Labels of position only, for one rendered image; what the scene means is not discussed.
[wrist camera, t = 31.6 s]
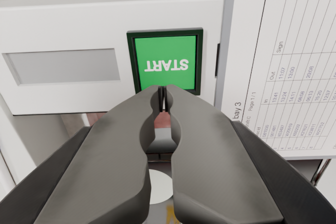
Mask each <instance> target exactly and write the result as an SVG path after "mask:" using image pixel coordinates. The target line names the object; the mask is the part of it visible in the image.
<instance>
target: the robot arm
mask: <svg viewBox="0 0 336 224"><path fill-rule="evenodd" d="M163 105H165V112H168V114H169V115H170V127H171V138H172V140H173V141H174V142H175V143H176V145H177V148H176V150H175V152H174V153H173V154H172V156H171V172H172V190H173V206H174V214H175V217H176V218H177V220H178V221H179V222H180V223H182V224H336V209H335V208H334V207H333V206H332V204H331V203H330V202H329V201H328V200H327V199H326V198H325V197H324V195H323V194H322V193H321V192H320V191H319V190H318V189H317V188H316V187H315V186H314V185H313V184H312V183H311V182H310V181H309V180H308V179H307V178H306V177H305V176H304V175H303V174H302V173H300V172H299V171H298V170H297V169H296V168H295V167H294V166H292V165H291V164H290V163H289V162H288V161H287V160H285V159H284V158H283V157H282V156H281V155H279V154H278V153H277V152H276V151H275V150H274V149H272V148H271V147H270V146H269V145H268V144H266V143H265V142H264V141H263V140H262V139H261V138H259V137H258V136H257V135H256V134H255V133H253V132H252V131H251V130H250V129H249V128H248V127H246V126H245V125H244V124H243V123H242V122H241V121H239V120H236V121H232V120H231V119H230V118H228V117H227V116H226V115H225V114H224V113H223V112H221V111H220V110H219V109H217V108H216V107H215V106H213V105H211V104H210V103H208V102H207V101H205V100H203V99H201V98H199V97H197V96H195V95H193V94H191V93H190V92H188V91H186V90H184V89H182V88H180V87H178V86H176V85H174V84H168V85H167V86H161V85H151V86H149V87H147V88H146V89H144V90H142V91H140V92H139V93H137V94H135V95H133V96H132V97H130V98H128V99H126V100H125V101H123V102H121V103H120V104H118V105H116V106H115V107H113V108H112V109H111V110H109V111H108V112H107V113H105V114H104V115H103V116H102V117H101V118H100V119H99V120H97V121H96V122H95V123H94V124H93V125H92V126H83V127H82V128H81V129H80V130H79V131H78V132H76V133H75V134H74V135H73V136H72V137H71V138H70V139H68V140H67V141H66V142H65V143H64V144H63V145H62V146H60V147H59V148H58V149H57V150H56V151H55V152H53V153H52V154H51V155H50V156H49V157H48V158H47V159H45V160H44V161H43V162H42V163H41V164H40V165H39V166H37V167H36V168H35V169H34V170H33V171H32V172H31V173H29V174H28V175H27V176H26V177H25V178H24V179H23V180H22V181H21V182H19V183H18V184H17V185H16V186H15V187H14V188H13V189H12V190H11V191H10V192H9V193H8V194H7V195H6V196H5V197H4V198H3V199H2V200H1V201H0V224H142V223H143V222H144V221H145V220H146V219H147V217H148V214H149V209H150V199H151V190H152V186H151V179H150V172H149V165H148V158H147V155H146V151H147V149H148V147H149V146H150V144H151V143H152V142H153V141H154V140H155V138H156V135H155V125H154V121H155V119H156V117H157V116H158V115H159V114H160V113H162V112H163Z"/></svg>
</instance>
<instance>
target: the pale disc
mask: <svg viewBox="0 0 336 224"><path fill-rule="evenodd" d="M149 175H150V182H151V195H150V205H151V204H158V203H161V202H164V201H166V200H167V199H169V198H170V197H171V196H172V195H173V181H172V179H171V178H170V177H169V176H168V175H167V174H165V173H163V172H160V171H157V170H153V169H149Z"/></svg>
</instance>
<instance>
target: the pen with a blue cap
mask: <svg viewBox="0 0 336 224"><path fill-rule="evenodd" d="M0 182H1V184H2V186H3V188H4V190H5V192H6V194H8V193H9V192H10V191H11V190H12V189H13V188H14V187H15V184H14V181H13V179H12V177H11V175H10V173H9V170H8V168H7V166H6V164H5V162H4V159H3V157H2V155H1V153H0Z"/></svg>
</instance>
